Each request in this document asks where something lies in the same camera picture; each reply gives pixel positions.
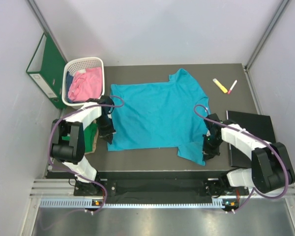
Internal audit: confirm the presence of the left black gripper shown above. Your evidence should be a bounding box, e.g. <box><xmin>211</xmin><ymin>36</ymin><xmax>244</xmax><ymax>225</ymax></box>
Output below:
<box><xmin>96</xmin><ymin>115</ymin><xmax>116</xmax><ymax>145</ymax></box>

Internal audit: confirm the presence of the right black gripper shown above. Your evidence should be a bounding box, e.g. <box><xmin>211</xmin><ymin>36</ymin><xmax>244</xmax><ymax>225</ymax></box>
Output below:
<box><xmin>202</xmin><ymin>134</ymin><xmax>223</xmax><ymax>161</ymax></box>

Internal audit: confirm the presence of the teal t shirt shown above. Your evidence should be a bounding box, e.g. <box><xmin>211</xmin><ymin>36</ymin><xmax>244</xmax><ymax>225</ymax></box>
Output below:
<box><xmin>107</xmin><ymin>68</ymin><xmax>209</xmax><ymax>166</ymax></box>

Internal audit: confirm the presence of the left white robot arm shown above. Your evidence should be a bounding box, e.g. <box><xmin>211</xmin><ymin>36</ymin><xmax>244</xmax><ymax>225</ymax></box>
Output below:
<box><xmin>50</xmin><ymin>95</ymin><xmax>116</xmax><ymax>196</ymax></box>

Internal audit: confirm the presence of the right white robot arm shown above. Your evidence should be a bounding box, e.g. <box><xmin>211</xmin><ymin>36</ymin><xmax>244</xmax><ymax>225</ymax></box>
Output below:
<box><xmin>203</xmin><ymin>114</ymin><xmax>295</xmax><ymax>195</ymax></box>

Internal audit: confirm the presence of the black board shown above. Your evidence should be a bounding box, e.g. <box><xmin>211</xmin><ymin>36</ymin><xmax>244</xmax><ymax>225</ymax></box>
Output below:
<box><xmin>226</xmin><ymin>111</ymin><xmax>276</xmax><ymax>169</ymax></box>

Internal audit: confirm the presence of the yellow highlighter marker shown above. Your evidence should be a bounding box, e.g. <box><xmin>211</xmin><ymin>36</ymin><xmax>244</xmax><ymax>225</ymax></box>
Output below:
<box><xmin>212</xmin><ymin>78</ymin><xmax>228</xmax><ymax>93</ymax></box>

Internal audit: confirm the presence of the pink t shirt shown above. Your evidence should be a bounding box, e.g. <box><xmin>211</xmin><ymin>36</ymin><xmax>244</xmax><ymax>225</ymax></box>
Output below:
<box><xmin>68</xmin><ymin>67</ymin><xmax>103</xmax><ymax>102</ymax></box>

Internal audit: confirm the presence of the pink white marker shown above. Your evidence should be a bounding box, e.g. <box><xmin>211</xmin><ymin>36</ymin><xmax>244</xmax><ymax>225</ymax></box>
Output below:
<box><xmin>227</xmin><ymin>80</ymin><xmax>237</xmax><ymax>94</ymax></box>

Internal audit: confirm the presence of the white laundry basket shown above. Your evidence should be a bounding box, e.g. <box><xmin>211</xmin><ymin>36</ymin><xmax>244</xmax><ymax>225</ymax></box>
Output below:
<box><xmin>61</xmin><ymin>57</ymin><xmax>105</xmax><ymax>109</ymax></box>

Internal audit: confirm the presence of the navy blue t shirt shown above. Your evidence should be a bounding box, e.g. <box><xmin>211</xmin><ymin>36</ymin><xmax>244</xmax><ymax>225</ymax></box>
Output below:
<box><xmin>65</xmin><ymin>71</ymin><xmax>73</xmax><ymax>103</ymax></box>

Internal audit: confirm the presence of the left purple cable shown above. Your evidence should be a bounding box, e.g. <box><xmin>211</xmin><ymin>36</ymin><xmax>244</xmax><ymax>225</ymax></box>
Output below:
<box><xmin>47</xmin><ymin>95</ymin><xmax>125</xmax><ymax>213</ymax></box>

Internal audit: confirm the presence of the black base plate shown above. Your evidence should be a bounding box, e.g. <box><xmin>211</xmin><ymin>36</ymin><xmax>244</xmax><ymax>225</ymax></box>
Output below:
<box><xmin>74</xmin><ymin>178</ymin><xmax>236</xmax><ymax>205</ymax></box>

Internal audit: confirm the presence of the grey cable duct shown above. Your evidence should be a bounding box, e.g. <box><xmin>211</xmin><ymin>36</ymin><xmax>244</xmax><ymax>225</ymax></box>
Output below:
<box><xmin>39</xmin><ymin>198</ymin><xmax>236</xmax><ymax>209</ymax></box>

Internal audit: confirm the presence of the green ring binder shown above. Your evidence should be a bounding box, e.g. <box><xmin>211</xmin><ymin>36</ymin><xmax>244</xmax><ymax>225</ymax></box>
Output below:
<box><xmin>26</xmin><ymin>34</ymin><xmax>66</xmax><ymax>109</ymax></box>

